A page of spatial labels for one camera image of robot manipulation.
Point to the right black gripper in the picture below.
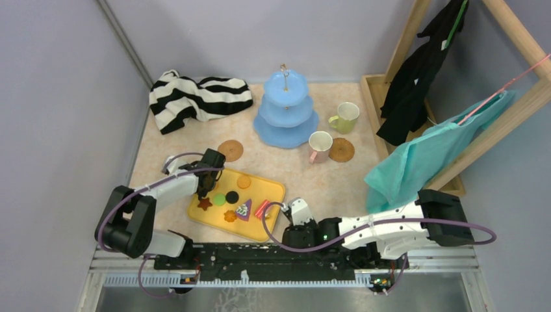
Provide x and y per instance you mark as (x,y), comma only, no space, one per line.
(300,227)

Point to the yellow plastic tray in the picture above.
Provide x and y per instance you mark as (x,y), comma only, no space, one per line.
(260,189)

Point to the red striped cake slice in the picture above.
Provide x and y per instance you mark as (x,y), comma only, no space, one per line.
(262,210)

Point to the blue three-tier cake stand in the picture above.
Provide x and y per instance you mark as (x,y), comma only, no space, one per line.
(286,116)

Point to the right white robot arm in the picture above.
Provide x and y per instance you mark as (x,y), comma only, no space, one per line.
(434,217)

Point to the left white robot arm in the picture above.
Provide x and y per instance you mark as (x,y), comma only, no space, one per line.
(126,225)

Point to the brown star cookie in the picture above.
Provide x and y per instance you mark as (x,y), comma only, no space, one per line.
(204,204)

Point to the green macaron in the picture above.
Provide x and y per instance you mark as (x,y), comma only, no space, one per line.
(219,199)

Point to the black macaron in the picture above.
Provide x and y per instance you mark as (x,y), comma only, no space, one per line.
(232,197)

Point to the orange flower cookie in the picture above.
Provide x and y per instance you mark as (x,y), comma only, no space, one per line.
(230,216)

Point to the orange round cookie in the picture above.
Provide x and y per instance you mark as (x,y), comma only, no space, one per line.
(243,182)

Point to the purple triangular cake slice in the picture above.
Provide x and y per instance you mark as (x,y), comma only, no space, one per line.
(243,211)

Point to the left woven round coaster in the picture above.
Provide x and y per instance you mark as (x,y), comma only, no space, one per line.
(231,149)

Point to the woven round coaster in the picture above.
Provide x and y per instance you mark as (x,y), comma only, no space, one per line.
(342,150)
(231,149)

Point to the right woven round coaster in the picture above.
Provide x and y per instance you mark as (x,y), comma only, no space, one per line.
(342,150)

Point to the pink mug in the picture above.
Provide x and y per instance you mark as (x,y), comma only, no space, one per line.
(320,143)

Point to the black white striped cloth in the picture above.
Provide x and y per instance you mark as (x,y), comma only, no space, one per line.
(175,99)

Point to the teal hanging shirt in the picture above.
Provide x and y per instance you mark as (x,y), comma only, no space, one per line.
(396,180)

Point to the wooden clothes rack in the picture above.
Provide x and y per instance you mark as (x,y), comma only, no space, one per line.
(374,89)

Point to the green mug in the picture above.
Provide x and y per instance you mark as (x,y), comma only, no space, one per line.
(345,119)

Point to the black hanging garment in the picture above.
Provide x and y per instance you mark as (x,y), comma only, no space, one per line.
(403,109)

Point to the pink clothes hanger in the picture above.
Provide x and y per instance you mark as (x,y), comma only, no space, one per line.
(499,90)

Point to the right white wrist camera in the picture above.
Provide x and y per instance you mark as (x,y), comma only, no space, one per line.
(300,212)

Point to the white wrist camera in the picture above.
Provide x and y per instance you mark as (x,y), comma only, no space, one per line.
(300,212)
(171,164)

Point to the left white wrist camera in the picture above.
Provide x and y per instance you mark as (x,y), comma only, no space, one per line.
(171,164)

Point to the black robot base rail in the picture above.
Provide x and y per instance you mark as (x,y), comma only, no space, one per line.
(268,265)

